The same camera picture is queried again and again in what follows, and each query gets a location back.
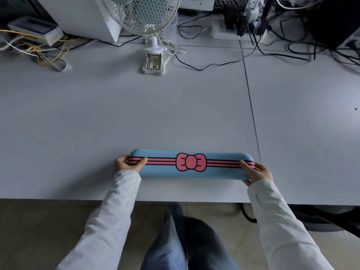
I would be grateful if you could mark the person's left hand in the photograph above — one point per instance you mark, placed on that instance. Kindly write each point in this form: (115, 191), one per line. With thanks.
(123, 165)

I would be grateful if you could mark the person's right hand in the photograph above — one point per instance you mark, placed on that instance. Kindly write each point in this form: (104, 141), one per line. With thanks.
(260, 172)

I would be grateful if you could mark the person's left thumb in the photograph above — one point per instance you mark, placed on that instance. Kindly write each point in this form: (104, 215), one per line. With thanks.
(139, 163)

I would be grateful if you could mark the person's right thumb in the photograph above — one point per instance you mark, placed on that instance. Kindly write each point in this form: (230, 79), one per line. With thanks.
(245, 166)

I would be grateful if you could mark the blue wrist rest pink bow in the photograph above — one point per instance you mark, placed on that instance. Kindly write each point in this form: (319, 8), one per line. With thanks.
(191, 164)

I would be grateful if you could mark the person's right forearm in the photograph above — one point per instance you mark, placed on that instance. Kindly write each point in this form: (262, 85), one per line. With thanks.
(284, 226)

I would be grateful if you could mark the person's left forearm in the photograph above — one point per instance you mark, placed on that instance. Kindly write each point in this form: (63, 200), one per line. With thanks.
(102, 222)

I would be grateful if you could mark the person's legs in blue jeans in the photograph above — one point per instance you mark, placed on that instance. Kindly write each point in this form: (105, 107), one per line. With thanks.
(185, 239)

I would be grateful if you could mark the black chair base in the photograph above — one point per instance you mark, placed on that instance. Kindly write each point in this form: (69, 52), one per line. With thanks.
(320, 219)

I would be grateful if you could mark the white power strip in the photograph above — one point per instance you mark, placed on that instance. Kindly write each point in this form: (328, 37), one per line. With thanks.
(227, 32)

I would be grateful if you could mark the white clip desk fan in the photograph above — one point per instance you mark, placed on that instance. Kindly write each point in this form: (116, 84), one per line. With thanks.
(146, 16)

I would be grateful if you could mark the black power adapter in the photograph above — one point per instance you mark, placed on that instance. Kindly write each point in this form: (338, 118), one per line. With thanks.
(231, 14)

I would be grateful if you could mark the white computer case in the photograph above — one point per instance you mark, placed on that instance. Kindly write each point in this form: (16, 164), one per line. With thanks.
(81, 15)

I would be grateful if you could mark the black keyboard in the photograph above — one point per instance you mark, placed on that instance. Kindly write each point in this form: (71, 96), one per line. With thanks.
(236, 2)

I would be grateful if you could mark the white network router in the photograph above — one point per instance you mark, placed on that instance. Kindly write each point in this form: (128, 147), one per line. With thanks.
(36, 28)

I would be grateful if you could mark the white box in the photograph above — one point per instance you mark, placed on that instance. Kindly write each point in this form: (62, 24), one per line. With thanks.
(197, 2)

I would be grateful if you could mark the black computer tower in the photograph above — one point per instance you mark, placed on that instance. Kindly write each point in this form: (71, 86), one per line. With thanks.
(334, 21)

